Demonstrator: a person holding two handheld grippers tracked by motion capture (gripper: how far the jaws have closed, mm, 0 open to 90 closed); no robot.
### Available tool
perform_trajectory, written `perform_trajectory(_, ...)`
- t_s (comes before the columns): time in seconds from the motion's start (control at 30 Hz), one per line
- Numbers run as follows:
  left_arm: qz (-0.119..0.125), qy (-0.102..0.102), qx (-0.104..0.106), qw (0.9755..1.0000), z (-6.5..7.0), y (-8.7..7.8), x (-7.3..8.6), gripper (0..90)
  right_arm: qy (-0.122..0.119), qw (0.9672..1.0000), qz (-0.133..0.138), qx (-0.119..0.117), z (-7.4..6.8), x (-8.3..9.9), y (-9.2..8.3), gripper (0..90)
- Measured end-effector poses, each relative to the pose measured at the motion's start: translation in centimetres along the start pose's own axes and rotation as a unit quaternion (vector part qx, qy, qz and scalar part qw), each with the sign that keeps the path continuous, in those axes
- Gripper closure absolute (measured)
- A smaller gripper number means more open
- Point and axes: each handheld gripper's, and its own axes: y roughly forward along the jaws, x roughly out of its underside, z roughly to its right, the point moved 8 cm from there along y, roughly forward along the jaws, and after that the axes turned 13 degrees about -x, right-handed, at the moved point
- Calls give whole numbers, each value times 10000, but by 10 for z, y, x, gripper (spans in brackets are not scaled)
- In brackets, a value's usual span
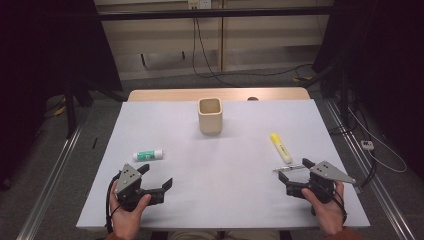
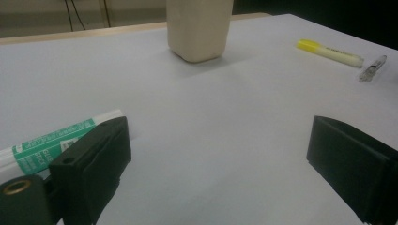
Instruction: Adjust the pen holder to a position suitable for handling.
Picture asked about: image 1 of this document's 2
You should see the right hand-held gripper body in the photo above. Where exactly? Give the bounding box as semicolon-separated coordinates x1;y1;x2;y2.
285;160;357;205

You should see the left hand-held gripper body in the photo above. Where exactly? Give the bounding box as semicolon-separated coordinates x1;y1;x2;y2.
114;163;165;213

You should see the clear pen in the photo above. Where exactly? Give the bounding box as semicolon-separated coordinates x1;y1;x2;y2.
272;164;306;173

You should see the green and white glue stick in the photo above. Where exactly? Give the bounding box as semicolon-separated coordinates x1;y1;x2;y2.
132;148;164;162

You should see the yellow highlighter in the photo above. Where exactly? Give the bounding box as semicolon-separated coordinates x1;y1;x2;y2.
269;132;294;165

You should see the beige square cup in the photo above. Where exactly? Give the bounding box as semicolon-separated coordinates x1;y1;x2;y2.
197;97;224;136

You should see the person's left hand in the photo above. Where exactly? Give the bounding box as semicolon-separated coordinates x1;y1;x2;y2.
109;179;153;237

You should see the person's right hand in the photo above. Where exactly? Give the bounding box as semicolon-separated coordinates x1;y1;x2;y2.
301;181;348;236

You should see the black metal stand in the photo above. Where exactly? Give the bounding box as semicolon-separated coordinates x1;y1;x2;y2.
64;79;98;140
319;59;354;131

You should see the beige cabinet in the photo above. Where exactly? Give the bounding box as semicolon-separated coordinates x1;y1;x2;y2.
94;0;334;81

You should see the black curtain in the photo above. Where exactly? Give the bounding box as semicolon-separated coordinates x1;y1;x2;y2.
0;0;123;188
313;0;424;174

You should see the black horizontal bar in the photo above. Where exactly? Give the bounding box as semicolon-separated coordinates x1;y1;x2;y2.
98;5;334;22

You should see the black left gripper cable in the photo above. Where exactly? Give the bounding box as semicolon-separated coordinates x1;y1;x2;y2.
105;173;122;234

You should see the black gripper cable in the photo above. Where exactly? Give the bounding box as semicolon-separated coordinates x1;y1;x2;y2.
333;194;349;224
105;173;122;234

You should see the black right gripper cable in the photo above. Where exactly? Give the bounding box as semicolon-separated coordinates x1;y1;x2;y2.
333;194;349;224

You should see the black power strip cable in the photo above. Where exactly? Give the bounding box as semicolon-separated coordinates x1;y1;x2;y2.
328;109;378;189

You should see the white floor cable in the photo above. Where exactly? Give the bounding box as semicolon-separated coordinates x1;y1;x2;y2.
346;106;408;174

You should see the metal floor rail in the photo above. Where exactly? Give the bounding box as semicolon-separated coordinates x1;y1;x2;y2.
324;99;416;240
16;113;88;240

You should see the black floor cable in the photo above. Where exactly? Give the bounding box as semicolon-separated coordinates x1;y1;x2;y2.
191;17;314;80
195;17;241;88

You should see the white wall socket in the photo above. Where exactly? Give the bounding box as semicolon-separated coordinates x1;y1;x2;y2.
187;0;213;10

